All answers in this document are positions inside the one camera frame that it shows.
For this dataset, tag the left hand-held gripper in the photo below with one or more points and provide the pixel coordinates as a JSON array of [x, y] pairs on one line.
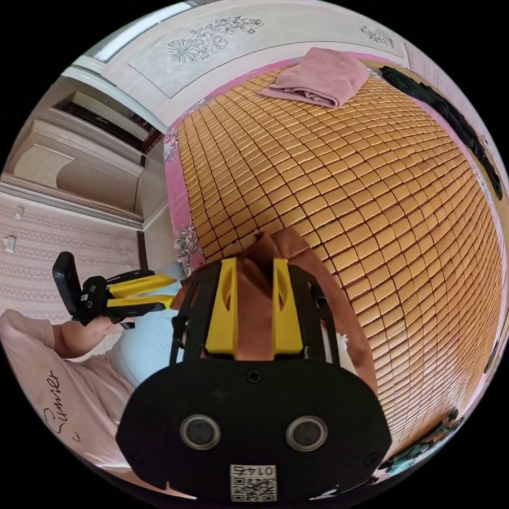
[[95, 303]]

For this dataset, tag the person's left hand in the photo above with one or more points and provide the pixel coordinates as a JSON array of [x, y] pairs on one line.
[[104, 331]]

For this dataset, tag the black garment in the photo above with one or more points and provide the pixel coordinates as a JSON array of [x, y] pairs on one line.
[[445, 115]]

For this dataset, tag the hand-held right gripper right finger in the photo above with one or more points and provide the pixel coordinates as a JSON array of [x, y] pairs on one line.
[[287, 318]]

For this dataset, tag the person's left forearm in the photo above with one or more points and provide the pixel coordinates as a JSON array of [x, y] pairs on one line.
[[69, 342]]

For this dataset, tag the person's body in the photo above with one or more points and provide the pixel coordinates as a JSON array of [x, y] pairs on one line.
[[59, 397]]

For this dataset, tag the folded pink garment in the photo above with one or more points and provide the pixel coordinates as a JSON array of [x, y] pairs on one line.
[[322, 77]]

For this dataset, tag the brown pants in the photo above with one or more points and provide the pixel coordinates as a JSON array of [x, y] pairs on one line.
[[255, 318]]

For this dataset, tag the pale wooden cupboard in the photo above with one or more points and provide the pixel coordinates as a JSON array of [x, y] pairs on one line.
[[79, 159]]

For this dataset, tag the bed with woven mat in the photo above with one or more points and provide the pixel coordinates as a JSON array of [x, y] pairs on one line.
[[358, 199]]

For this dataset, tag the white wall socket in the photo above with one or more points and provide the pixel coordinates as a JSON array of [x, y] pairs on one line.
[[19, 212], [9, 243]]

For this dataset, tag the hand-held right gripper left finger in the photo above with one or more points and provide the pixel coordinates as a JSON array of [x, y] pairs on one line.
[[222, 310]]

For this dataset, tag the white floral headboard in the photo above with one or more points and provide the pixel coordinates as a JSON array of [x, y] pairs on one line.
[[238, 59]]

